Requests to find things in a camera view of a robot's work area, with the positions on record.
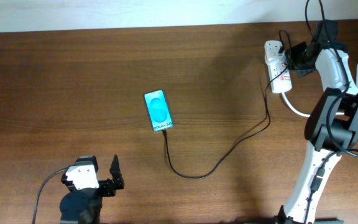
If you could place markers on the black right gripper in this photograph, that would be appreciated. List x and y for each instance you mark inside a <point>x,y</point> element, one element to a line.
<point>291,53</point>

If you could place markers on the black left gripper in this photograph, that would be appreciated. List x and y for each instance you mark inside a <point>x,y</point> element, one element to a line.
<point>109,187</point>

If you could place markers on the blue Galaxy S25 smartphone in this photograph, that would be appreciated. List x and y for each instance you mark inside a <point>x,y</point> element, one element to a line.
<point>158,110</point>

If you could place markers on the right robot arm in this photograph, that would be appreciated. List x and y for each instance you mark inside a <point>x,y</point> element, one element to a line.
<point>332,128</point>

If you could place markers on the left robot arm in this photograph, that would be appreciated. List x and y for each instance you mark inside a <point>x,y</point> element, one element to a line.
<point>84,201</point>

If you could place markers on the white USB charger adapter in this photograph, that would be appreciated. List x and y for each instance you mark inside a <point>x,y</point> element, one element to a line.
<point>273,57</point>

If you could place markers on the white power strip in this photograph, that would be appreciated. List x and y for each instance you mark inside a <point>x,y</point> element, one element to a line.
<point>278,73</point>

